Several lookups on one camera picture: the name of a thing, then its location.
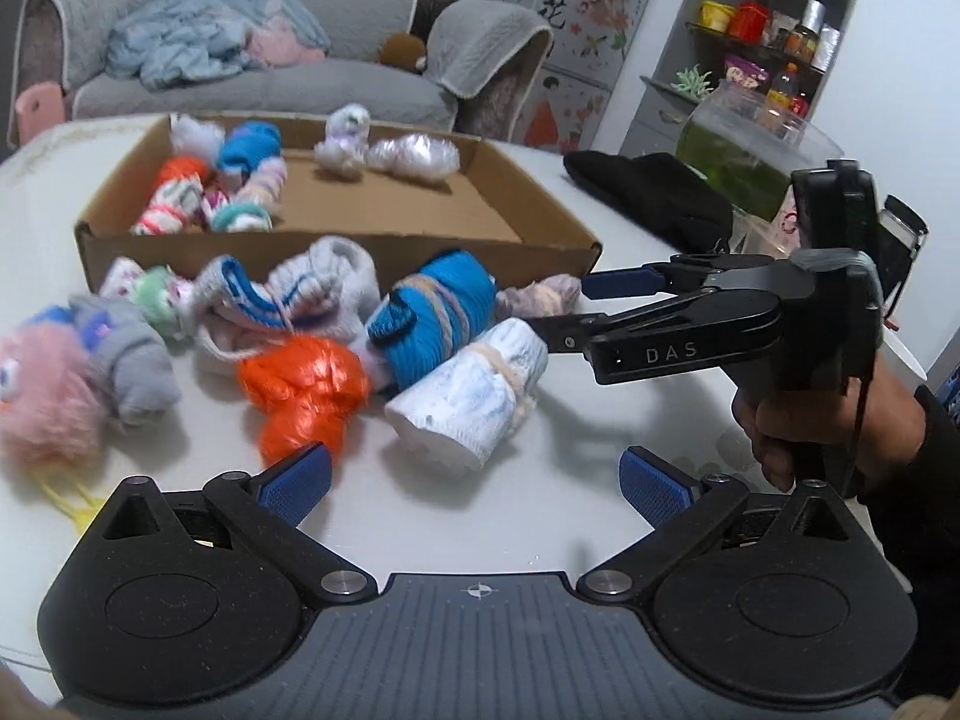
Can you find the person's right forearm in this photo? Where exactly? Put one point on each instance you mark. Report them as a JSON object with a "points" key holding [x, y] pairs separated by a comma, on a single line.
{"points": [[937, 510]]}

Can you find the small green plant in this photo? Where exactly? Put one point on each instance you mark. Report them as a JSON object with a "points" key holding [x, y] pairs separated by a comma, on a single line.
{"points": [[693, 81]]}

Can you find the yellow container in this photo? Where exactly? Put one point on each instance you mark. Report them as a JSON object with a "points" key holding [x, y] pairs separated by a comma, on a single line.
{"points": [[716, 15]]}

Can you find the grey quilted sofa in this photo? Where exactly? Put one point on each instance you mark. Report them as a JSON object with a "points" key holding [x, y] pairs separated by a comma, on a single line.
{"points": [[247, 94]]}

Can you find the blue and pink blanket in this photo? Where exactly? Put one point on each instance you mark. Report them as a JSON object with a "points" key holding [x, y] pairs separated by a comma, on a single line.
{"points": [[202, 37]]}

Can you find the pink white green sock bundle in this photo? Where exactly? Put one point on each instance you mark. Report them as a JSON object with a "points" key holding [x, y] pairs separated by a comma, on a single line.
{"points": [[150, 296]]}

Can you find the person's right hand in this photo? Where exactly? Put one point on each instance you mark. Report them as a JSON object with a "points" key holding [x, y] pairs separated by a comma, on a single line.
{"points": [[765, 427]]}

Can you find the grey shelf unit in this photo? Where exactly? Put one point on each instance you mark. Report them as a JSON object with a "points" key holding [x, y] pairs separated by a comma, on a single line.
{"points": [[675, 30]]}

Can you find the lilac sock bundle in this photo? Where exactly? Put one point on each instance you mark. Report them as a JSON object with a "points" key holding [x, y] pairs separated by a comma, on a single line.
{"points": [[536, 296]]}

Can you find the grey quilted armrest cover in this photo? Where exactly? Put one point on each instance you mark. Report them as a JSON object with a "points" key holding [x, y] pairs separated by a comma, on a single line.
{"points": [[67, 22], [480, 37]]}

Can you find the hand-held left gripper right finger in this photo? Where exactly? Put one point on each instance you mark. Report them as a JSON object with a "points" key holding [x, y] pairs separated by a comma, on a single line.
{"points": [[652, 484]]}

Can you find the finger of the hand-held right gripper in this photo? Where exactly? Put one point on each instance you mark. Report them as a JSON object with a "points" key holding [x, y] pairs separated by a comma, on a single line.
{"points": [[622, 283], [562, 334]]}

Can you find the blue sock with loop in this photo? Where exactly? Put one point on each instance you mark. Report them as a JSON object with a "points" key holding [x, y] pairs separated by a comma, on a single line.
{"points": [[439, 315]]}

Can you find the blue sock bundle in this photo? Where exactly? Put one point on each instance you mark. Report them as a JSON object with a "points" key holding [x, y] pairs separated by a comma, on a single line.
{"points": [[251, 151]]}

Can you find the white fluffy sock bundle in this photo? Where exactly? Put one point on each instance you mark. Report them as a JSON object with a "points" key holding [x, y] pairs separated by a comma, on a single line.
{"points": [[196, 139]]}

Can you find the white purple sock bundle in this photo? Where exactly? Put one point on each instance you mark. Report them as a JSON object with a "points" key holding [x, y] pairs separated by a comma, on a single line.
{"points": [[343, 142]]}

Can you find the shallow cardboard box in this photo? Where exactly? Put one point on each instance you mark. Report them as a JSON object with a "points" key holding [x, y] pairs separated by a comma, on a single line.
{"points": [[420, 210]]}

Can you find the pink white striped sock bundle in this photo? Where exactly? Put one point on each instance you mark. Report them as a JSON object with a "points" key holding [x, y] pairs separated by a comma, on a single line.
{"points": [[251, 199]]}

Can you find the pink plastic chair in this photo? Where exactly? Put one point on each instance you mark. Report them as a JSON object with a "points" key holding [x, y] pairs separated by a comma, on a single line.
{"points": [[37, 112]]}

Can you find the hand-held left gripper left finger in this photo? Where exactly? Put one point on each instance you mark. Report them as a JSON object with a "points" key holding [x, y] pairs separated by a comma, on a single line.
{"points": [[300, 484]]}

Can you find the clear plastic bag bundle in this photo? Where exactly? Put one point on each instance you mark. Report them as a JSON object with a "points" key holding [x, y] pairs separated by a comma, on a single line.
{"points": [[416, 157]]}

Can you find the glass tank with green water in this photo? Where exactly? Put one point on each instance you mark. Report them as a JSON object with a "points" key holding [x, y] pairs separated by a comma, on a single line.
{"points": [[742, 157]]}

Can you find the brown plush toy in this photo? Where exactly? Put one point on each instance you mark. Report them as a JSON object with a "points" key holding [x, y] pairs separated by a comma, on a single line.
{"points": [[403, 52]]}

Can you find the black knitted cloth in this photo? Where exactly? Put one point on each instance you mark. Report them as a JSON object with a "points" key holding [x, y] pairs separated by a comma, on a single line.
{"points": [[660, 195]]}

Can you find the white blue-striped socks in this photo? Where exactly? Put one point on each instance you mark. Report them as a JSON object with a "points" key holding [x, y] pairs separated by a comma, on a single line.
{"points": [[300, 292]]}

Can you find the orange plastic bag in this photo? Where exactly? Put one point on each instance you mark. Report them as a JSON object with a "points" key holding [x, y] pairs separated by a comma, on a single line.
{"points": [[304, 390]]}

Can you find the pink fluffy toy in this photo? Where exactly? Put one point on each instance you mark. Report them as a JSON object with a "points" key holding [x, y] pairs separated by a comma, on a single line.
{"points": [[45, 397]]}

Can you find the grey sock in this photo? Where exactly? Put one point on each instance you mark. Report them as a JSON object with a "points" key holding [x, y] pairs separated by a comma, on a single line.
{"points": [[131, 367]]}

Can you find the purple snack packet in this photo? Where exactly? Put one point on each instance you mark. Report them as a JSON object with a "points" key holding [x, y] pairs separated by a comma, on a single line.
{"points": [[744, 75]]}

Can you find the floral printed cabinet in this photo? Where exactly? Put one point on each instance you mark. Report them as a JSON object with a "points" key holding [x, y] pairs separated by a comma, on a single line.
{"points": [[577, 37]]}

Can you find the red container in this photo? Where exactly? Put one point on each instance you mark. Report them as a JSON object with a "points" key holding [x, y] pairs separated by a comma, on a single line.
{"points": [[750, 21]]}

